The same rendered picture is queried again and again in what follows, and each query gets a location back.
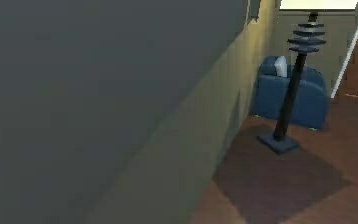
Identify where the blue armchair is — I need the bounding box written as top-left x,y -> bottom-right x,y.
250,55 -> 330,131

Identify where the white cushion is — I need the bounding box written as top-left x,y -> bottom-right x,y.
274,55 -> 289,79

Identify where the bright window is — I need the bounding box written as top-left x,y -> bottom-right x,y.
279,0 -> 358,11

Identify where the black tiered floor lamp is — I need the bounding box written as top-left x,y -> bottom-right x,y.
257,11 -> 327,156

